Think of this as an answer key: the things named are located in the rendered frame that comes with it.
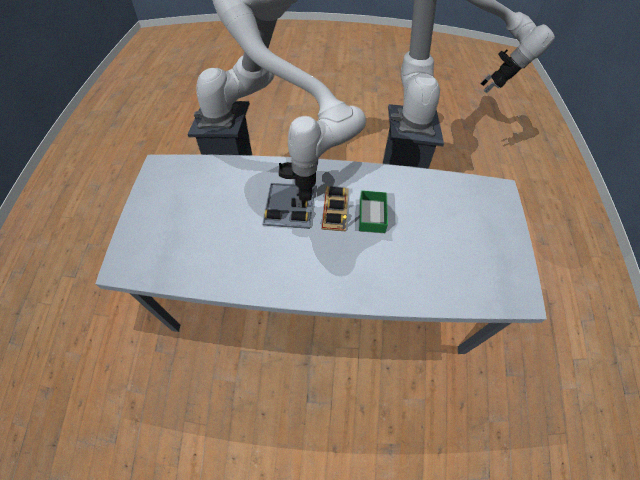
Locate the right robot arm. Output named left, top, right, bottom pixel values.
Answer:
left=194, top=0, right=366, bottom=167

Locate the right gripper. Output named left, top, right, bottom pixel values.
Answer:
left=278, top=159, right=318, bottom=208

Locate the green open box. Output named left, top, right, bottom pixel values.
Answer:
left=359, top=190, right=388, bottom=233

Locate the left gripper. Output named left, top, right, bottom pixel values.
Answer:
left=480, top=47, right=532, bottom=93

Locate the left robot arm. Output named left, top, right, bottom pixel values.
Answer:
left=391, top=0, right=555, bottom=137

